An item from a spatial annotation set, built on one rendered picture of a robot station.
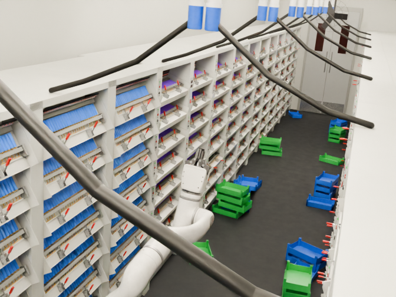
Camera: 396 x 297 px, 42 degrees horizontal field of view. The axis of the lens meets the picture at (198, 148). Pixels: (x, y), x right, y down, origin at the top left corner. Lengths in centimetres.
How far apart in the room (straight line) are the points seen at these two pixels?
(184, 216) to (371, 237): 105
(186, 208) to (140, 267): 34
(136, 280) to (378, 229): 92
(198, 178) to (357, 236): 102
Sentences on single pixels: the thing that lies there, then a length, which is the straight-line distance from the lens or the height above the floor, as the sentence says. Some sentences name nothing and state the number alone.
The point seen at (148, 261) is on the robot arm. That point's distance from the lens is 184.
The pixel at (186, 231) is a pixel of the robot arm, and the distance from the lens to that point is 195.
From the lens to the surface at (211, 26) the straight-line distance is 210.
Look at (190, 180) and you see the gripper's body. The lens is 203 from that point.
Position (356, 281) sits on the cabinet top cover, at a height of 178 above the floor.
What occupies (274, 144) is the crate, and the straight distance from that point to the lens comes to 772.
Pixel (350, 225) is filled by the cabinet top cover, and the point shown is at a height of 178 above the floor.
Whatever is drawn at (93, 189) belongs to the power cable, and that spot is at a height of 193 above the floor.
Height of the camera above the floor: 222
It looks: 17 degrees down
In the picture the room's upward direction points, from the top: 5 degrees clockwise
